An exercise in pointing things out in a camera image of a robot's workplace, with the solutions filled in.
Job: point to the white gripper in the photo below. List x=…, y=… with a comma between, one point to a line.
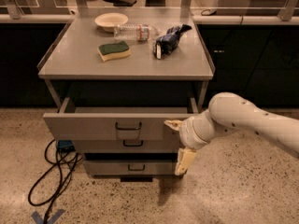
x=187, y=134

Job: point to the grey top drawer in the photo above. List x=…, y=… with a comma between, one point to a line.
x=114, y=123

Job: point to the grey drawer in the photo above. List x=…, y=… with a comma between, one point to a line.
x=167, y=145
x=114, y=123
x=130, y=167

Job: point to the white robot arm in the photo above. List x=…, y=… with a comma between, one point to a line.
x=227, y=113

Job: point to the grey middle drawer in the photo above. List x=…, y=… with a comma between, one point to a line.
x=167, y=145

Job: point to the grey bottom drawer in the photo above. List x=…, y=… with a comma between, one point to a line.
x=130, y=167

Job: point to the grey metal drawer cabinet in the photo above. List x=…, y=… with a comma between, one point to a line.
x=75, y=70

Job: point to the blue chip bag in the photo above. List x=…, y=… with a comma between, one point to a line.
x=164, y=45

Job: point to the green yellow sponge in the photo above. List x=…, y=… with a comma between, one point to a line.
x=114, y=51

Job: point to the blue power box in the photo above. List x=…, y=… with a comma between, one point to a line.
x=64, y=146

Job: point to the clear plastic water bottle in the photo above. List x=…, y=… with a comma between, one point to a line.
x=137, y=32

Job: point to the white paper bowl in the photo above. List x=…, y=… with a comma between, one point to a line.
x=108, y=21

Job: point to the black office chair seat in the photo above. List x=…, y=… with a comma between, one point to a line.
x=121, y=3

